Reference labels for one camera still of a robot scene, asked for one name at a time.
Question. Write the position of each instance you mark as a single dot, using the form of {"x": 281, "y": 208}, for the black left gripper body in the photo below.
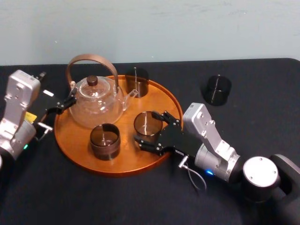
{"x": 43, "y": 105}

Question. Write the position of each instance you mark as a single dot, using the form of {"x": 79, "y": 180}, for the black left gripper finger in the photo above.
{"x": 62, "y": 105}

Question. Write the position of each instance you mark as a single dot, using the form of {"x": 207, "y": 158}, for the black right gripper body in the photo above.
{"x": 175, "y": 139}

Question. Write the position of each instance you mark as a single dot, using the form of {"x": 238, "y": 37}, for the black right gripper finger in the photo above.
{"x": 169, "y": 118}
{"x": 146, "y": 144}

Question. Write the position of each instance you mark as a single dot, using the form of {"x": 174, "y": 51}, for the dark smoked glass cup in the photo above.
{"x": 216, "y": 92}
{"x": 146, "y": 127}
{"x": 105, "y": 150}
{"x": 140, "y": 87}

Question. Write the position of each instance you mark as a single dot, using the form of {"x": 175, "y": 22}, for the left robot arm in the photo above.
{"x": 16, "y": 117}

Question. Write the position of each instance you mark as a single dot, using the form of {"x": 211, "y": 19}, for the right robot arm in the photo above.
{"x": 234, "y": 161}

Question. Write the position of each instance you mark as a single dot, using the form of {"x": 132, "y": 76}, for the round brown wooden tray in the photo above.
{"x": 77, "y": 140}

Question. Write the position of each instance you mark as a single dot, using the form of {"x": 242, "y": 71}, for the glass teapot lid brown knob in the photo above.
{"x": 92, "y": 80}

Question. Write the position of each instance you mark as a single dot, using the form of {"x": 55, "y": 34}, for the black table cloth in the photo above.
{"x": 98, "y": 201}

